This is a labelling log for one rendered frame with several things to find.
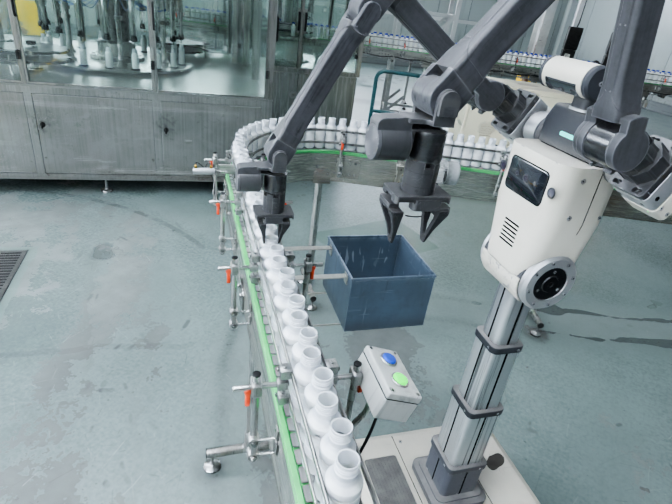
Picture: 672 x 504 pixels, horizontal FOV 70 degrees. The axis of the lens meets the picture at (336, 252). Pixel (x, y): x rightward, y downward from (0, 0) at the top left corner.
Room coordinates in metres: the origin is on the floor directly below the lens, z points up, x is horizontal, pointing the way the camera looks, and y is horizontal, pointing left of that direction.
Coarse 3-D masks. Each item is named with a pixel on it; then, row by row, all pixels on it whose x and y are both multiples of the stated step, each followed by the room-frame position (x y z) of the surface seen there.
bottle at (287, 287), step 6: (282, 282) 0.93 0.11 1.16; (288, 282) 0.94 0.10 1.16; (294, 282) 0.94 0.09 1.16; (282, 288) 0.91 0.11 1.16; (288, 288) 0.91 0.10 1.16; (294, 288) 0.92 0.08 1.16; (282, 294) 0.91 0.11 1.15; (288, 294) 0.91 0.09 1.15; (276, 300) 0.91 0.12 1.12; (282, 300) 0.91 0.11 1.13; (276, 306) 0.90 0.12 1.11; (282, 306) 0.90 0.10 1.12; (282, 312) 0.90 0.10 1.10; (276, 324) 0.90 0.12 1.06; (276, 330) 0.90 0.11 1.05; (276, 336) 0.90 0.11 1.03; (276, 342) 0.90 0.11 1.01
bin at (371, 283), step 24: (336, 240) 1.64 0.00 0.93; (360, 240) 1.67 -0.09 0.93; (384, 240) 1.71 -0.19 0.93; (336, 264) 1.51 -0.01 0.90; (360, 264) 1.68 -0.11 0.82; (384, 264) 1.71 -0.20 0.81; (408, 264) 1.63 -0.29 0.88; (336, 288) 1.47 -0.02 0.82; (360, 288) 1.35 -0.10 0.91; (384, 288) 1.38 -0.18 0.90; (408, 288) 1.41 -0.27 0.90; (336, 312) 1.44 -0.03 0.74; (360, 312) 1.36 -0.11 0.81; (384, 312) 1.39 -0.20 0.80; (408, 312) 1.42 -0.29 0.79
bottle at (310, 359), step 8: (304, 352) 0.71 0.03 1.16; (312, 352) 0.72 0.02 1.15; (320, 352) 0.70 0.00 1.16; (304, 360) 0.69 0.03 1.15; (312, 360) 0.68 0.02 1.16; (320, 360) 0.70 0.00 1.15; (296, 368) 0.70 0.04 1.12; (304, 368) 0.69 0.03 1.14; (312, 368) 0.68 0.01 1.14; (296, 376) 0.68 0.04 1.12; (304, 376) 0.68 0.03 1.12; (304, 384) 0.67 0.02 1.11; (296, 400) 0.68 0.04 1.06; (296, 408) 0.68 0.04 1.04; (296, 416) 0.67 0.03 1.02
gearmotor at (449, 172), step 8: (400, 160) 2.58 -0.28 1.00; (400, 168) 2.50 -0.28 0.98; (440, 168) 2.47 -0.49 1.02; (448, 168) 2.50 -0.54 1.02; (456, 168) 2.51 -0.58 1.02; (400, 176) 2.49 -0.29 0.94; (440, 176) 2.45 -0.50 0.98; (448, 176) 2.49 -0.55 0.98; (456, 176) 2.49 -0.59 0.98; (448, 184) 2.52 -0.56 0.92; (408, 216) 2.62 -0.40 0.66; (416, 216) 2.58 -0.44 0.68
